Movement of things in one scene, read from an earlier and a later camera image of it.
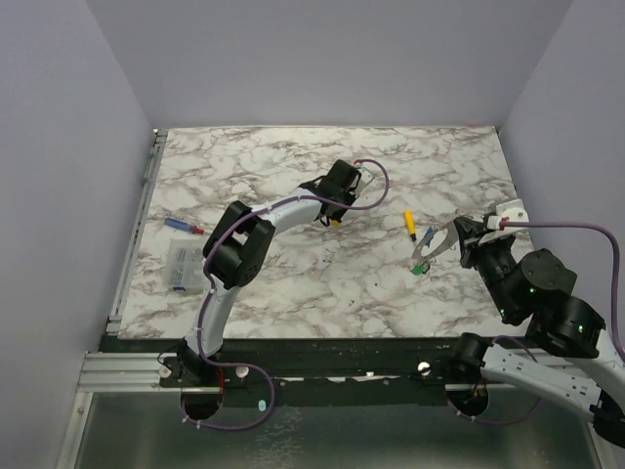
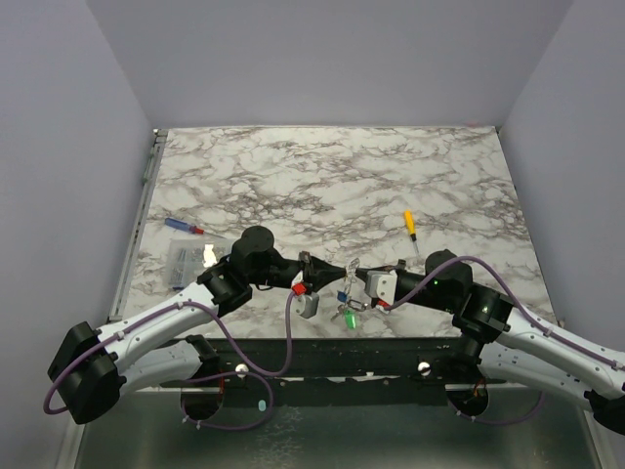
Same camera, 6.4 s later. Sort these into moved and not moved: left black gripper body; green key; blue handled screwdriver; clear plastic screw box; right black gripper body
Moved: left black gripper body; right black gripper body; green key
Not moved: blue handled screwdriver; clear plastic screw box
